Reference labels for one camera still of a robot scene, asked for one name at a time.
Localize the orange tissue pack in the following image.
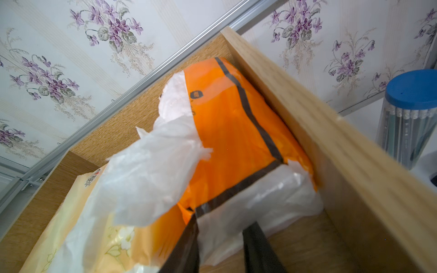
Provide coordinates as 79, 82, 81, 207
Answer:
94, 58, 323, 265

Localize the yellow tissue pack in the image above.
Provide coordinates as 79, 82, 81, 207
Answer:
20, 166, 186, 273

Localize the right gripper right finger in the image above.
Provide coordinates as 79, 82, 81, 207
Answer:
242, 222, 287, 273

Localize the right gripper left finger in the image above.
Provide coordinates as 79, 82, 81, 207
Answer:
159, 215, 200, 273

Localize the pencil canister blue lid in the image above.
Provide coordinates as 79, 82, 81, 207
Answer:
375, 69, 437, 170

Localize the wooden three-tier shelf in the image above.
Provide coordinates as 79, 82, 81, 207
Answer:
1, 28, 437, 273

